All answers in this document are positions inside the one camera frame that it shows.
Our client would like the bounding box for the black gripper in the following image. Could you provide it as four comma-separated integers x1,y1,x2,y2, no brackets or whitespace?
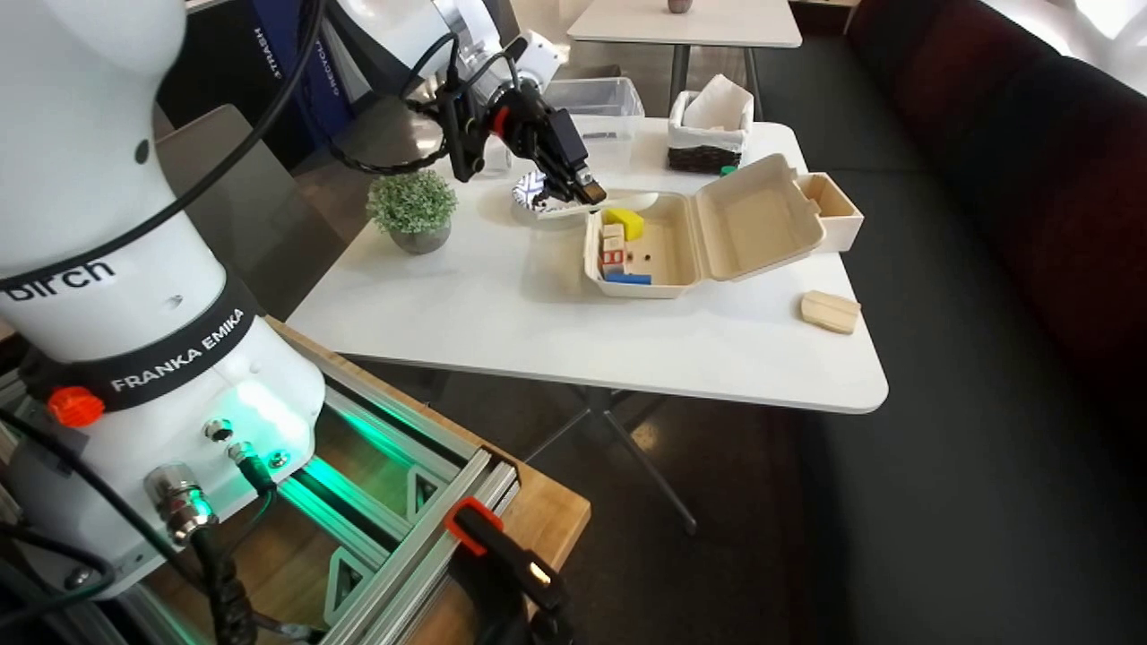
505,80,609,209

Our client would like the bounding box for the cream plastic spoon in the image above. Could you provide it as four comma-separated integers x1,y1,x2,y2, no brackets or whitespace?
586,187,661,215

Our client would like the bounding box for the beige clamshell takeaway pack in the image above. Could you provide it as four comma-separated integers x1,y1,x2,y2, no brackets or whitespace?
579,151,831,300

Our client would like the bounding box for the yellow block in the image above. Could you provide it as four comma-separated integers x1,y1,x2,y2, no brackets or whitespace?
603,205,647,243

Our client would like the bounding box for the clear plastic storage container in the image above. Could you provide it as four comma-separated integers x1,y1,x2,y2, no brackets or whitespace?
540,74,647,156

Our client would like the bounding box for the white tissue box holder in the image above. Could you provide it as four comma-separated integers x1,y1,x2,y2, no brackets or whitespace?
661,71,755,180

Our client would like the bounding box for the small green potted plant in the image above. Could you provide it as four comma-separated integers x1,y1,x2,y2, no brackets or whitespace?
363,165,463,260

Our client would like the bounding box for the white background table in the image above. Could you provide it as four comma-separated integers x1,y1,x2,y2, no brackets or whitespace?
563,0,806,111

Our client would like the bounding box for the small open wooden box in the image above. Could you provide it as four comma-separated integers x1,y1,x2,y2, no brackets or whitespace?
794,170,866,256

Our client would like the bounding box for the rounded wooden block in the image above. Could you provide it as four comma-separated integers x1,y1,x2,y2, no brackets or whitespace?
794,287,863,336

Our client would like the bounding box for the blue cabinet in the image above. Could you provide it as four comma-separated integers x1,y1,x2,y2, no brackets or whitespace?
243,0,363,156

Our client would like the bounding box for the wooden base board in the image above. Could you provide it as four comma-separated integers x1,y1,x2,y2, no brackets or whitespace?
139,317,596,645

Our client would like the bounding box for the orange black clamp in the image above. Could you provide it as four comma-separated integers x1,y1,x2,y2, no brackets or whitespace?
442,494,578,645

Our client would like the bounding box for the dark sofa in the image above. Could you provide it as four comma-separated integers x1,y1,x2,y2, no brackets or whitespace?
839,0,1147,458

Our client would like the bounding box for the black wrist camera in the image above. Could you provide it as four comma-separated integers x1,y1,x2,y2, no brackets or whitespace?
442,71,491,187

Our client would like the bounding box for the looped black gripper cable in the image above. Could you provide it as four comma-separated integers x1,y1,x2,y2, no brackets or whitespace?
322,34,530,187

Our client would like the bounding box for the metal table leg frame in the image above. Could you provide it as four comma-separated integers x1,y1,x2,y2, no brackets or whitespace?
523,389,702,539

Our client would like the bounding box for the long black arm cable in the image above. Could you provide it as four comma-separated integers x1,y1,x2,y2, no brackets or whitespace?
0,0,332,289

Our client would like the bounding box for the aluminium profile frame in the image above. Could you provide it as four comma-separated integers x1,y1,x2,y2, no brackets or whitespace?
117,319,523,645

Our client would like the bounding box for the black base cable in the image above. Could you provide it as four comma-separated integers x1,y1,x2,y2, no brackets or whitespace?
188,522,260,645

